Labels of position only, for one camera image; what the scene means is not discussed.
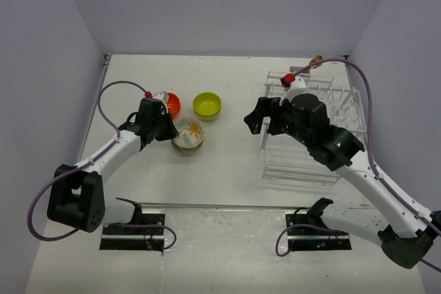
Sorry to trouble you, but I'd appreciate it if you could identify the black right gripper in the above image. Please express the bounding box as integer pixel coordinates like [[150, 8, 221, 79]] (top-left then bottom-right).
[[245, 96, 313, 146]]

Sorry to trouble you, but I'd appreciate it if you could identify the yellow floral white bowl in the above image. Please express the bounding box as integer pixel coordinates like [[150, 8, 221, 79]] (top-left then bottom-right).
[[172, 117, 205, 143]]

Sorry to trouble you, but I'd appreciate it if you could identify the teal patterned white bowl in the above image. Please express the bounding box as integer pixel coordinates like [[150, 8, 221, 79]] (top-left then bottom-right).
[[171, 139, 204, 156]]

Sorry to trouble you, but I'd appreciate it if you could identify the orange bowl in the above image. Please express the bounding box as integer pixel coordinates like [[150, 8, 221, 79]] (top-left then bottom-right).
[[168, 99, 181, 118], [166, 92, 181, 118]]

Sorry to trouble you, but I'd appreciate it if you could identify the green bowl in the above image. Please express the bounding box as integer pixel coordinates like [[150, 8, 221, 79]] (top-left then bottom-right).
[[192, 92, 222, 118], [194, 102, 222, 122]]

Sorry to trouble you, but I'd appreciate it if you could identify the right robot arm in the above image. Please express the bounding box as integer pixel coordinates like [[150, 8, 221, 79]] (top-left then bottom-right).
[[244, 94, 440, 269]]

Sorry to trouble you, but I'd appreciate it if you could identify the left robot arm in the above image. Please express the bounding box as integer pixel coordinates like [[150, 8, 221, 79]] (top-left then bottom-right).
[[47, 92, 178, 234]]

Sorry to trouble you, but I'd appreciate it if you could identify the gold spoon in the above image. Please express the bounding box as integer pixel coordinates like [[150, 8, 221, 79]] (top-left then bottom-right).
[[309, 55, 324, 69]]

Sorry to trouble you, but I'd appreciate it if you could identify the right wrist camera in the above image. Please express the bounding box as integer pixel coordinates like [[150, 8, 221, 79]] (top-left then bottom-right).
[[279, 72, 307, 105]]

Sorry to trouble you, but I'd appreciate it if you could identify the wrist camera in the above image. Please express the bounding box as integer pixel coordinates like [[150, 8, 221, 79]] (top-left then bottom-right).
[[279, 72, 307, 105], [153, 92, 170, 113]]

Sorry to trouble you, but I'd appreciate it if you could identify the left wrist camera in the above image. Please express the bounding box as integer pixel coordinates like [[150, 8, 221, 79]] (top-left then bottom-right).
[[153, 92, 170, 113]]

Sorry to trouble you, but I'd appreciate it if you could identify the white wire dish rack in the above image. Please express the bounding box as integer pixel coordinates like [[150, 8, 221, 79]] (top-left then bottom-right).
[[258, 65, 368, 188]]

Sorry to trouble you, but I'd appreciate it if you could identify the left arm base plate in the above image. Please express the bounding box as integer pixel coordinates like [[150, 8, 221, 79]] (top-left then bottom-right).
[[99, 212, 165, 252]]

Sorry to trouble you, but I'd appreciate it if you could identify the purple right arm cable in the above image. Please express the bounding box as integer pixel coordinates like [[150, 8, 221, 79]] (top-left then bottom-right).
[[275, 223, 345, 258]]

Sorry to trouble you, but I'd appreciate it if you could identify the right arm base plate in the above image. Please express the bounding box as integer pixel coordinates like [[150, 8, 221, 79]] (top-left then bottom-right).
[[285, 209, 352, 252]]

